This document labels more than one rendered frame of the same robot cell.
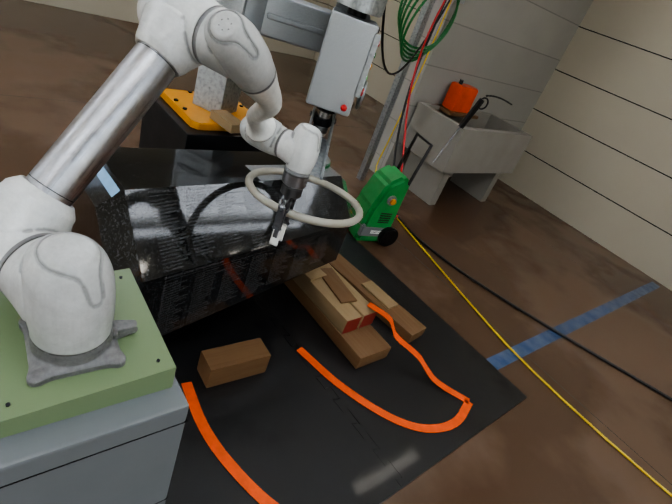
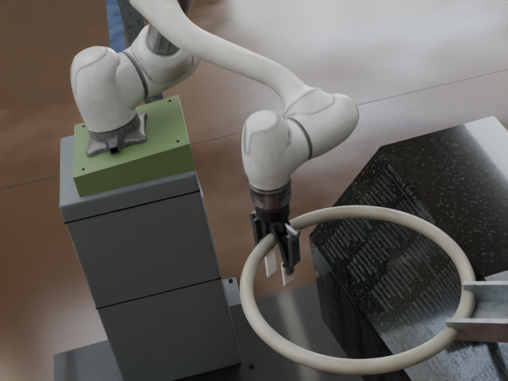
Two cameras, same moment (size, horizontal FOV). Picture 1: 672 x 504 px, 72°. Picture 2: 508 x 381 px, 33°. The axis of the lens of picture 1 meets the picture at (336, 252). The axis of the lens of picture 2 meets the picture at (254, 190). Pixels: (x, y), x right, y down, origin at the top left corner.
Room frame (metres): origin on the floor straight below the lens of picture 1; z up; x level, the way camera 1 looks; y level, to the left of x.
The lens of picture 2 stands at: (2.51, -0.88, 2.14)
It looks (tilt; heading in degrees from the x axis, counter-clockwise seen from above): 35 degrees down; 135
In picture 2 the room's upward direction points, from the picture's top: 11 degrees counter-clockwise
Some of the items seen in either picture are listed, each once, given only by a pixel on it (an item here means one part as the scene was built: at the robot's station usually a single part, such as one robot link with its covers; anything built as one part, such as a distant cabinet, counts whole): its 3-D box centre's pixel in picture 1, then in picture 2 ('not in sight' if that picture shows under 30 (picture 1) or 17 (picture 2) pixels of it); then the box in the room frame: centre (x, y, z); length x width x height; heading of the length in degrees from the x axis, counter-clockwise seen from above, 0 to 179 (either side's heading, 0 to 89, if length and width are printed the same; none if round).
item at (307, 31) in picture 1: (271, 13); not in sight; (2.76, 0.82, 1.37); 0.74 x 0.34 x 0.25; 119
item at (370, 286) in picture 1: (379, 294); not in sight; (2.48, -0.36, 0.09); 0.25 x 0.10 x 0.01; 54
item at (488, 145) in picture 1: (460, 157); not in sight; (5.07, -0.87, 0.43); 1.30 x 0.62 x 0.86; 138
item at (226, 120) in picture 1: (227, 121); not in sight; (2.46, 0.83, 0.81); 0.20 x 0.10 x 0.05; 58
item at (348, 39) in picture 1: (340, 62); not in sight; (2.41, 0.32, 1.32); 0.36 x 0.22 x 0.45; 10
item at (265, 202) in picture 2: (295, 177); (271, 189); (1.47, 0.22, 1.08); 0.09 x 0.09 x 0.06
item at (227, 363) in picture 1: (234, 361); not in sight; (1.53, 0.25, 0.07); 0.30 x 0.12 x 0.12; 136
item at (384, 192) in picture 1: (386, 187); not in sight; (3.39, -0.18, 0.43); 0.35 x 0.35 x 0.87; 35
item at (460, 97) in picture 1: (463, 97); not in sight; (5.12, -0.63, 1.00); 0.50 x 0.22 x 0.33; 138
